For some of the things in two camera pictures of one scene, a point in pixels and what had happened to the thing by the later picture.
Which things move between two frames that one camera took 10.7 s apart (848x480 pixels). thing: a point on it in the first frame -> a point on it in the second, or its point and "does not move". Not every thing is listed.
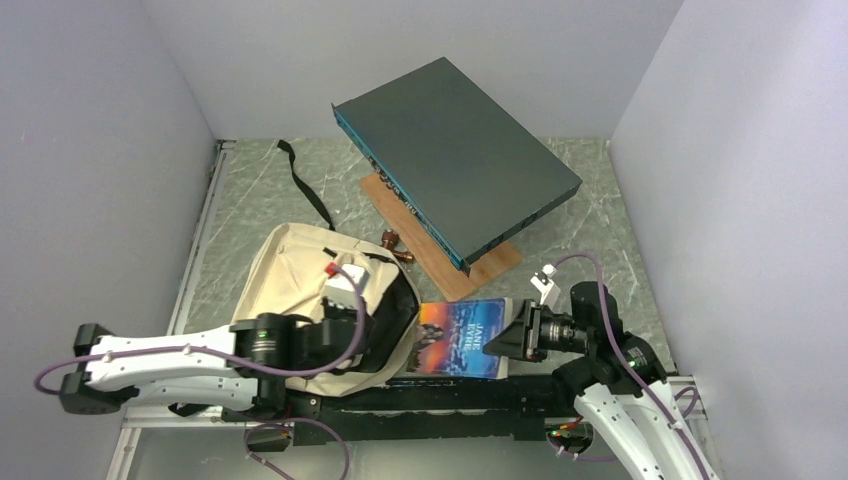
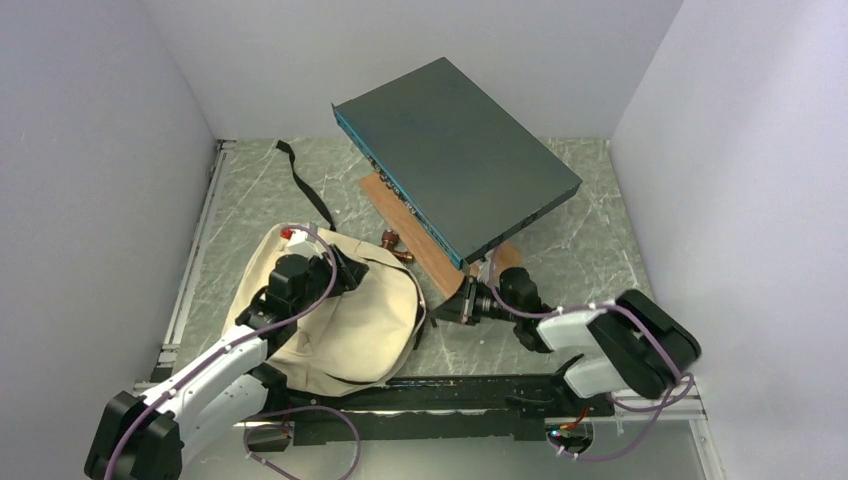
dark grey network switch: x=466 y=167 does not move
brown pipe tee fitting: x=389 y=240 does not move
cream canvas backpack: x=287 y=275 does not move
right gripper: x=522 y=337 -> x=454 y=309
